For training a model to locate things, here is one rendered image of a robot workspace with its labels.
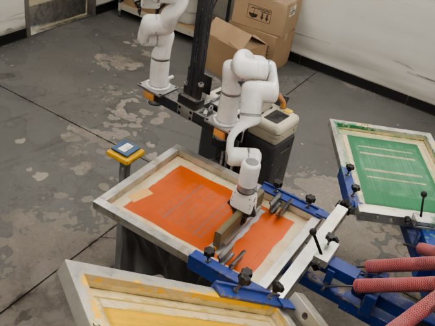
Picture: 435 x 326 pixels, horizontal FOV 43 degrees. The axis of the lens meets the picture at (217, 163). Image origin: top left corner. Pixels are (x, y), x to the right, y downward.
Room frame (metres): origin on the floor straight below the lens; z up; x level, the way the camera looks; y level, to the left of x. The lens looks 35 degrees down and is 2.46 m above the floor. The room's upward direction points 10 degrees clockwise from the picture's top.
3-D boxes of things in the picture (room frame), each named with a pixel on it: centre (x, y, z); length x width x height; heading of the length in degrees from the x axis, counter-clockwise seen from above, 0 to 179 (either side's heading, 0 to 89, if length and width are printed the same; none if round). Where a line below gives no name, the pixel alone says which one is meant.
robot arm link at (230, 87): (2.26, -0.01, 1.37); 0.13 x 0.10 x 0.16; 103
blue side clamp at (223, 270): (1.42, -0.10, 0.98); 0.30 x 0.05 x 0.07; 63
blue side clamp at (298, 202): (1.92, -0.35, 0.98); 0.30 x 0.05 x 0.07; 63
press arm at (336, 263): (1.52, -0.51, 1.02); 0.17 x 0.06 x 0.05; 63
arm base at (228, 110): (2.27, -0.01, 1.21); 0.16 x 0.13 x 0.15; 148
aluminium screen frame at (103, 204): (1.78, -0.01, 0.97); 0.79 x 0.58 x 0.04; 63
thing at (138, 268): (1.62, 0.13, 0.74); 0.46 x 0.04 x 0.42; 63
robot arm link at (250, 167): (1.76, -0.13, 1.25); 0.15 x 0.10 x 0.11; 13
